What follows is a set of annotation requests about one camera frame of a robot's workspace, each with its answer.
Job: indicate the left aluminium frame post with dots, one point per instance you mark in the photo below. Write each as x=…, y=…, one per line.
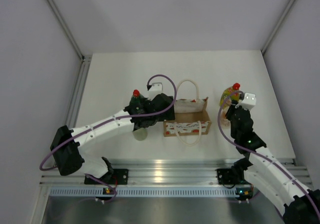
x=65, y=28

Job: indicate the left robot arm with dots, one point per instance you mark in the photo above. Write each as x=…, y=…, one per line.
x=72, y=147

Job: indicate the right black mount plate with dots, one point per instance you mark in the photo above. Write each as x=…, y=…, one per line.
x=227, y=177

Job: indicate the left black mount plate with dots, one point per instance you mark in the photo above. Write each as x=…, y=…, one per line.
x=119, y=176

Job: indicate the right aluminium frame post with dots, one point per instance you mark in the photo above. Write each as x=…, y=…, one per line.
x=278, y=25

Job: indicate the yellow-green red-capped bottle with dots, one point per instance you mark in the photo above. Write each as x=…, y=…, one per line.
x=226, y=97

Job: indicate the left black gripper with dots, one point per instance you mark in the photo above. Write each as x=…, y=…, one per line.
x=168, y=115

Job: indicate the burlap watermelon canvas bag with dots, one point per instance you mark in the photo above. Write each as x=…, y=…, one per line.
x=191, y=121

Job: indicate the aluminium frame post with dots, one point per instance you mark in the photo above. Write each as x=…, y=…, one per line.
x=65, y=28
x=278, y=25

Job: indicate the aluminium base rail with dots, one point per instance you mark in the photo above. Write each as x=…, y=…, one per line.
x=167, y=173

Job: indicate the white slotted cable duct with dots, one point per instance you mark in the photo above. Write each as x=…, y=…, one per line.
x=215, y=192

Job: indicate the cream pump lotion bottle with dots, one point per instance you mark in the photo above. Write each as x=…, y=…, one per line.
x=224, y=122

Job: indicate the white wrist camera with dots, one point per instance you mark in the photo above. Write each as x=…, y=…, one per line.
x=247, y=102
x=154, y=89

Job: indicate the dark green red-capped bottle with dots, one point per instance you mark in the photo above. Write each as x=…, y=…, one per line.
x=137, y=99

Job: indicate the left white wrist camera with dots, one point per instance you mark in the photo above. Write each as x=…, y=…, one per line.
x=154, y=89

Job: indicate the black mount plate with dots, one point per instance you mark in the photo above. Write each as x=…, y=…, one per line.
x=227, y=177
x=119, y=176

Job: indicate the pale green white-capped bottle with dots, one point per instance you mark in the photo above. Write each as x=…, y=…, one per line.
x=140, y=134

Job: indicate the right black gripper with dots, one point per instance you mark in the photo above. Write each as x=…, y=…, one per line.
x=231, y=109

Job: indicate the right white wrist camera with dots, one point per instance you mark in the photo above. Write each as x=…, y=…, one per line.
x=247, y=102

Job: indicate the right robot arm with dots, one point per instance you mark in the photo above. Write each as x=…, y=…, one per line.
x=294, y=201

